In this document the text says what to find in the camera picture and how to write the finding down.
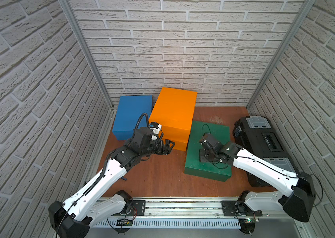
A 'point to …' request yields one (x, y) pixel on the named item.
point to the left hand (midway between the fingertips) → (170, 141)
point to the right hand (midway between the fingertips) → (203, 155)
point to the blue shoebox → (130, 108)
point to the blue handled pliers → (124, 178)
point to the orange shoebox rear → (179, 146)
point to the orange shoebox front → (175, 111)
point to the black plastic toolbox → (254, 134)
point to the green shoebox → (206, 169)
